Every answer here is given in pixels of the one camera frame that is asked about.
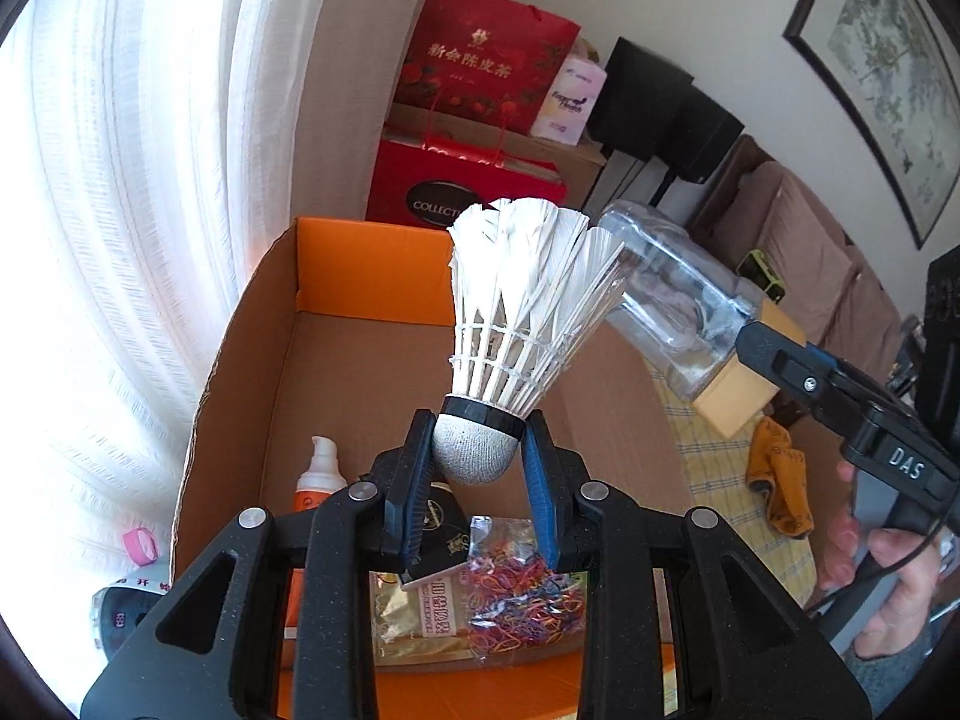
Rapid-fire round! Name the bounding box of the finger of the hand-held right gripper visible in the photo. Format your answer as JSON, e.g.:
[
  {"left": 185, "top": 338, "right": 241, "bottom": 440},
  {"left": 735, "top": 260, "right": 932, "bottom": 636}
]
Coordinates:
[{"left": 735, "top": 321, "right": 913, "bottom": 455}]

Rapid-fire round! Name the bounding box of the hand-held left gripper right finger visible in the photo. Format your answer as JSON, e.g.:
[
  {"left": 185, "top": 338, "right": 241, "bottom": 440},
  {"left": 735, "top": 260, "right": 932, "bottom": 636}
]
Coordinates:
[{"left": 521, "top": 409, "right": 872, "bottom": 720}]

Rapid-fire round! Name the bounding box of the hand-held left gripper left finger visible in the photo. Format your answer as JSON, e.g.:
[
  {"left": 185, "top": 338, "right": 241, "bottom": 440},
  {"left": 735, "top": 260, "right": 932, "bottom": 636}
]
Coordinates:
[{"left": 79, "top": 409, "right": 440, "bottom": 720}]

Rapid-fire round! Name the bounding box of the black silver packet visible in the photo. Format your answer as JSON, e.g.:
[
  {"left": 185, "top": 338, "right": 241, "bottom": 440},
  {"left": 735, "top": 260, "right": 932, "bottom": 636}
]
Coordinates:
[{"left": 358, "top": 473, "right": 482, "bottom": 635}]

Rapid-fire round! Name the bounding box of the orange bottle with white cap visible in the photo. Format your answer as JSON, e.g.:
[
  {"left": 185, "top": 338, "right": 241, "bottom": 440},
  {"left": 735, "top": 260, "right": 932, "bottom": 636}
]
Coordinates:
[{"left": 284, "top": 434, "right": 350, "bottom": 640}]

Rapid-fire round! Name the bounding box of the bag of colourful rubber bands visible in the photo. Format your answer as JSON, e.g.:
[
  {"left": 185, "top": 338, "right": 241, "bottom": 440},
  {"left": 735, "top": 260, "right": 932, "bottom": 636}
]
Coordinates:
[{"left": 464, "top": 513, "right": 591, "bottom": 662}]

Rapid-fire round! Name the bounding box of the clear plastic box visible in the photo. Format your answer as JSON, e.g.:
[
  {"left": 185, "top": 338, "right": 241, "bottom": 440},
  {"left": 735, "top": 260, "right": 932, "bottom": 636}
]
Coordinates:
[{"left": 595, "top": 202, "right": 808, "bottom": 441}]

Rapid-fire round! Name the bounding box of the orange cardboard box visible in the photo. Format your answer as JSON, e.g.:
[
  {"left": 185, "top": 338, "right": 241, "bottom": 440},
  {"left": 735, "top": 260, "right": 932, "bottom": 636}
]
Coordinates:
[{"left": 169, "top": 215, "right": 700, "bottom": 720}]

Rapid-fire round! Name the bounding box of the white feather shuttlecock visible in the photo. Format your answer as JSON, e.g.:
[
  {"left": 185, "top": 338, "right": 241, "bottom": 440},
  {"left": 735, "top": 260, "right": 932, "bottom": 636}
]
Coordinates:
[{"left": 431, "top": 196, "right": 628, "bottom": 485}]

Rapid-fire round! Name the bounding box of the person's right hand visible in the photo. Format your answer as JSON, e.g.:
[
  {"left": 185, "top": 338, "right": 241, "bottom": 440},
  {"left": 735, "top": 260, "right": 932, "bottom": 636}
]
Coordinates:
[{"left": 817, "top": 462, "right": 960, "bottom": 662}]

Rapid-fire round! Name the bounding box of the orange patterned sock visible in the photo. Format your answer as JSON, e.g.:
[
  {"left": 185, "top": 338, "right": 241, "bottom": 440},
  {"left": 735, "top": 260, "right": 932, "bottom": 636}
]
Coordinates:
[{"left": 744, "top": 417, "right": 815, "bottom": 539}]

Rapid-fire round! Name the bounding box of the green box device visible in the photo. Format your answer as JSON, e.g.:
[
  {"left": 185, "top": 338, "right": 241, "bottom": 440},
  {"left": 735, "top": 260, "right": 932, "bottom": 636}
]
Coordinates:
[{"left": 734, "top": 247, "right": 789, "bottom": 305}]

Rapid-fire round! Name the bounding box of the gold foil packet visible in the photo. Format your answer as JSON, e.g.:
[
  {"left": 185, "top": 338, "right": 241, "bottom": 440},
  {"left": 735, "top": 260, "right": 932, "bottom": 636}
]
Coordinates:
[{"left": 367, "top": 568, "right": 482, "bottom": 666}]

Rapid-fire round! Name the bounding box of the brown sofa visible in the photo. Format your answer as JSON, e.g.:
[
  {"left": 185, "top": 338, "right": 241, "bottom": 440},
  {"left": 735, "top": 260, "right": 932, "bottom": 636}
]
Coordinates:
[{"left": 688, "top": 133, "right": 925, "bottom": 407}]

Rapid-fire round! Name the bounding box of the yellow checked tablecloth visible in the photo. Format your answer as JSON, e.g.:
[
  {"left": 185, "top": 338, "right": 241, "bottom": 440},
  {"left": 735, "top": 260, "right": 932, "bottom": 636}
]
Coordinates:
[{"left": 643, "top": 366, "right": 820, "bottom": 610}]

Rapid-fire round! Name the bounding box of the black speaker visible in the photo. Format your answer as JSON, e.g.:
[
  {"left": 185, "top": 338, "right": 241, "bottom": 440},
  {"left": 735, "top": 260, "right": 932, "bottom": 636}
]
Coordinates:
[
  {"left": 659, "top": 82, "right": 746, "bottom": 185},
  {"left": 586, "top": 35, "right": 695, "bottom": 156}
]

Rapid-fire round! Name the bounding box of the dark round object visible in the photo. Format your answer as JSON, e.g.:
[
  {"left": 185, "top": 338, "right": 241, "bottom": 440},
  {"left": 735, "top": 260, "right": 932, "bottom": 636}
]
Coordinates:
[{"left": 89, "top": 576, "right": 174, "bottom": 655}]

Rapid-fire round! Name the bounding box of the red gift box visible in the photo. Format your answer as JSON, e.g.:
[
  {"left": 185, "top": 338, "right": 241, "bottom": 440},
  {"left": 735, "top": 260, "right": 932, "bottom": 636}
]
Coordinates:
[{"left": 365, "top": 135, "right": 569, "bottom": 228}]

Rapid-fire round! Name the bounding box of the white tissue pack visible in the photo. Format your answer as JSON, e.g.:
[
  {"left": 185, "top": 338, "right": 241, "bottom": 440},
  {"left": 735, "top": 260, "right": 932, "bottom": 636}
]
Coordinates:
[{"left": 530, "top": 52, "right": 609, "bottom": 148}]

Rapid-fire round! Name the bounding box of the white curtain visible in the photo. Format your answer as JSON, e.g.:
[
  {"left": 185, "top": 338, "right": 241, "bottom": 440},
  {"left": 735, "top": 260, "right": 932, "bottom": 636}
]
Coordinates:
[{"left": 0, "top": 0, "right": 452, "bottom": 620}]

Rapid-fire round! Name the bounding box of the red gift bag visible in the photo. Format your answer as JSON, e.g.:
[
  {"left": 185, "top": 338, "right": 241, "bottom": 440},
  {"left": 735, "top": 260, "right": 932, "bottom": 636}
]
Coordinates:
[{"left": 393, "top": 0, "right": 583, "bottom": 133}]

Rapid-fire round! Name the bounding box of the framed wall painting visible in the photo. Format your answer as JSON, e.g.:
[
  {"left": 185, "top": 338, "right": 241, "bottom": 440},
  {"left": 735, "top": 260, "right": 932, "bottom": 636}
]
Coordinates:
[{"left": 781, "top": 0, "right": 960, "bottom": 251}]

